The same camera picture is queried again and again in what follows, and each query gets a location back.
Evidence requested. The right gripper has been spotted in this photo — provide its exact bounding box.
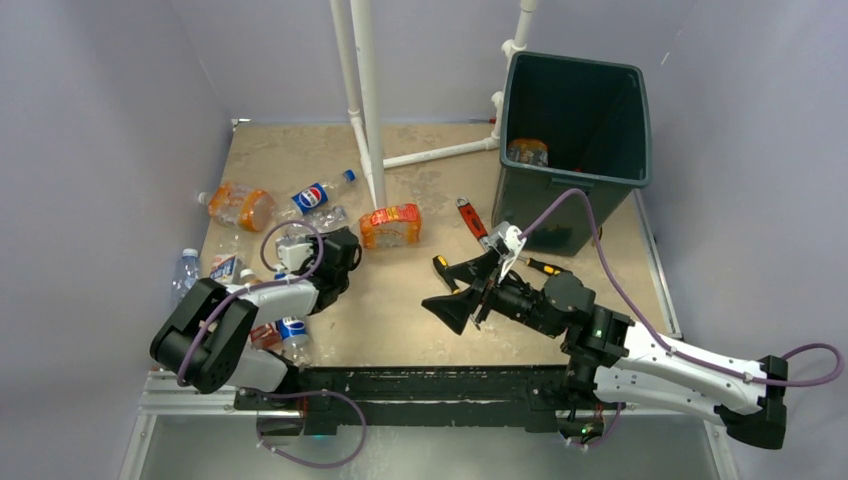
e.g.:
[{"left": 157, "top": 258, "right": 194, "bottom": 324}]
[{"left": 422, "top": 246, "right": 561, "bottom": 339}]

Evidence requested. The red label squat bottle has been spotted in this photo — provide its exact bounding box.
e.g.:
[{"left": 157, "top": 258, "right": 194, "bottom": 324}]
[{"left": 359, "top": 203, "right": 422, "bottom": 249}]

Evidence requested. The orange juice bottle white cap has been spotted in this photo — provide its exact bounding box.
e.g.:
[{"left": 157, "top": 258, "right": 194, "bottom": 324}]
[{"left": 506, "top": 138, "right": 549, "bottom": 167}]

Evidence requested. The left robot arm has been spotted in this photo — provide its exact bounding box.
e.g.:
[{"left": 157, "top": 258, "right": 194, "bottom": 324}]
[{"left": 149, "top": 227, "right": 362, "bottom": 409}]

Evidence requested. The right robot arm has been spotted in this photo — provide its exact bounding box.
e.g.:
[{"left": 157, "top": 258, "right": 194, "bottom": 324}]
[{"left": 421, "top": 250, "right": 788, "bottom": 450}]

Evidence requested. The dark green plastic bin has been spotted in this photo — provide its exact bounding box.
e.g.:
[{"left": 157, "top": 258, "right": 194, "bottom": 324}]
[{"left": 492, "top": 52, "right": 652, "bottom": 257}]

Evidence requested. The yellow black screwdriver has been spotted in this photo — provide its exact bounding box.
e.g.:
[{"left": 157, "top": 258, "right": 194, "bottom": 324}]
[
  {"left": 523, "top": 257, "right": 565, "bottom": 276},
  {"left": 432, "top": 255, "right": 461, "bottom": 294}
]

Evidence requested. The crushed clear bottle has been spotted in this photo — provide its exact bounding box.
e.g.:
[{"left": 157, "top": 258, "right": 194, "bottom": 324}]
[{"left": 288, "top": 205, "right": 349, "bottom": 235}]

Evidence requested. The pepsi bottle blue cap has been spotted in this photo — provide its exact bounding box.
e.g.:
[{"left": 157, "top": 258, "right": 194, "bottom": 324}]
[{"left": 275, "top": 169, "right": 357, "bottom": 221}]

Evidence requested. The red adjustable wrench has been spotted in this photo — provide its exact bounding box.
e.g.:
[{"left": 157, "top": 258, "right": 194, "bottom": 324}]
[{"left": 456, "top": 196, "right": 491, "bottom": 250}]

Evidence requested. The orange label bottle far left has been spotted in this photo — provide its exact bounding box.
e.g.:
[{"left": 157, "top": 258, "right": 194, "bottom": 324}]
[{"left": 197, "top": 181, "right": 276, "bottom": 233}]

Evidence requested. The pepsi bottle near base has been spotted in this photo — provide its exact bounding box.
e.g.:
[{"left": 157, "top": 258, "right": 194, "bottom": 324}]
[{"left": 276, "top": 317, "right": 312, "bottom": 367}]

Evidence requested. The blue white label bottle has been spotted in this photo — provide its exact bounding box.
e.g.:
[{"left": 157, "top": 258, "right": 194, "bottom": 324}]
[{"left": 208, "top": 252, "right": 244, "bottom": 284}]

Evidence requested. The clear water bottle left edge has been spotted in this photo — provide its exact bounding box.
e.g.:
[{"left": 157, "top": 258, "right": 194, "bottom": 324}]
[{"left": 171, "top": 248, "right": 199, "bottom": 307}]

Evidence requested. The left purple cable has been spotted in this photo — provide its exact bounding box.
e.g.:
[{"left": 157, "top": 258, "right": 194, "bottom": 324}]
[{"left": 175, "top": 219, "right": 327, "bottom": 389}]

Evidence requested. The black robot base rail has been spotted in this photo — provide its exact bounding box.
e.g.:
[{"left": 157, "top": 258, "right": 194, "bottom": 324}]
[{"left": 235, "top": 365, "right": 616, "bottom": 435}]

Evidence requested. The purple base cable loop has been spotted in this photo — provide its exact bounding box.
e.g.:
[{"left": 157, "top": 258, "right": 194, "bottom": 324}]
[{"left": 255, "top": 390, "right": 369, "bottom": 472}]

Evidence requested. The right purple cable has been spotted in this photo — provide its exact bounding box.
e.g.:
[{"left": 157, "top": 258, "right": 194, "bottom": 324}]
[{"left": 519, "top": 188, "right": 846, "bottom": 390}]

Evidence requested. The white pvc pipe frame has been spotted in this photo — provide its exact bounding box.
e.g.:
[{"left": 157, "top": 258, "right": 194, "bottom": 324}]
[{"left": 329, "top": 0, "right": 506, "bottom": 209}]

